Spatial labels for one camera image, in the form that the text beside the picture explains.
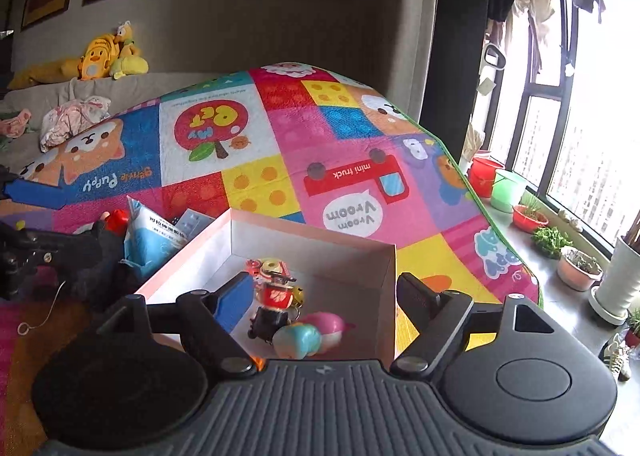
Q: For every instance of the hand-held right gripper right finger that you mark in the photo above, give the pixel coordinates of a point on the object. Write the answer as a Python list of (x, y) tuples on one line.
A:
[(417, 298)]

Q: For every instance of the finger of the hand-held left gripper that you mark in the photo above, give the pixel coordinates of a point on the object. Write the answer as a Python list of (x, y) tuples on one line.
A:
[(65, 246)]

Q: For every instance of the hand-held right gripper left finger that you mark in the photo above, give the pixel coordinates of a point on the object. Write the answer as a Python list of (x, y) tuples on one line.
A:
[(235, 303)]

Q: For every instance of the red outfit figure toy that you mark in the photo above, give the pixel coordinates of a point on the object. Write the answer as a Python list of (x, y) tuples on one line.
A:
[(272, 293)]

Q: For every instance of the black plush toy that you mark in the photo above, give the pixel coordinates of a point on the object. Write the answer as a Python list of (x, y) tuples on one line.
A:
[(107, 281)]

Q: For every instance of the red plastic toy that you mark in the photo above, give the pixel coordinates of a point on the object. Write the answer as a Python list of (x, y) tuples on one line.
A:
[(119, 218)]

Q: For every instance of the blue white tissue packet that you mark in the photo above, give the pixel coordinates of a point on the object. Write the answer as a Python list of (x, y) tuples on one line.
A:
[(150, 236)]

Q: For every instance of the pink cardboard box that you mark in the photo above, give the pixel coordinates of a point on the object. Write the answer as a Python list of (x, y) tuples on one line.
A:
[(310, 241)]

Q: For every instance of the teal egg toy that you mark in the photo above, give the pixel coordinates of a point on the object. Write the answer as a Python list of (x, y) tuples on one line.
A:
[(295, 341)]

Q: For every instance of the pink white cloth bundle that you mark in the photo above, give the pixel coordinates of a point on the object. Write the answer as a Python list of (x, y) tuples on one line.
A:
[(72, 118)]

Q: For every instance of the small pink cloth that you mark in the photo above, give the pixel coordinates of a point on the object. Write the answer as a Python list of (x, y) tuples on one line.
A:
[(15, 125)]

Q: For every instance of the red plant bowl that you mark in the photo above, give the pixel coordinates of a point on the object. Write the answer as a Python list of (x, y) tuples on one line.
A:
[(529, 222)]

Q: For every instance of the red bucket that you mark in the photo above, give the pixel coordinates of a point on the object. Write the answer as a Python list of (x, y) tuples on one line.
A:
[(482, 176)]

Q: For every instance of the green bucket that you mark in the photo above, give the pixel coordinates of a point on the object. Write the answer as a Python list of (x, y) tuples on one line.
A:
[(507, 191)]

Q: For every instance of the leafy green plant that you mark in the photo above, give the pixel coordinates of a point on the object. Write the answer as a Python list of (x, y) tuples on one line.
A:
[(550, 238)]

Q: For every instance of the pink flower pot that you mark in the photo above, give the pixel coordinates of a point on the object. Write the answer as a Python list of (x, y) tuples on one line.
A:
[(579, 270)]

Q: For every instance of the beige bundle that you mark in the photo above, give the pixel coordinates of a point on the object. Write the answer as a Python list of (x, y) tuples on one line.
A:
[(472, 141)]

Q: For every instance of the small stones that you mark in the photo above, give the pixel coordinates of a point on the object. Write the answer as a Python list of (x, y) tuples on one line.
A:
[(570, 221)]

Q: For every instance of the colourful printed play mat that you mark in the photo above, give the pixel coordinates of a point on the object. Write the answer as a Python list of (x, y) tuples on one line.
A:
[(300, 136)]

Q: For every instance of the tall white flower pot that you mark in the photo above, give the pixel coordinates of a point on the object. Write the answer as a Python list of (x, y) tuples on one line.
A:
[(620, 276)]

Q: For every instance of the yellow dog plush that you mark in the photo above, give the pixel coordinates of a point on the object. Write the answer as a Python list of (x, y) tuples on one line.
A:
[(127, 48)]

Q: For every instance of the pair of shoes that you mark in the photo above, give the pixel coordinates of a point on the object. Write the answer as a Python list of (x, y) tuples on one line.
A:
[(617, 353)]

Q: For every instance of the small red flower pot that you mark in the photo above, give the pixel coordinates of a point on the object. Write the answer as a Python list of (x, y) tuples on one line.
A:
[(632, 333)]

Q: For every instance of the white paper tag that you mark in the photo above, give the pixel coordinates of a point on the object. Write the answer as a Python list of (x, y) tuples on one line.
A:
[(485, 86)]

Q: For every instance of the dark curtain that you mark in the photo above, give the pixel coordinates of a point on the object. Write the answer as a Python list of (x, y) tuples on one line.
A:
[(460, 36)]

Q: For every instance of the black window frame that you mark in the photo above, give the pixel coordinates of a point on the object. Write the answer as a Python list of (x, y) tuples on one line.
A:
[(570, 86)]

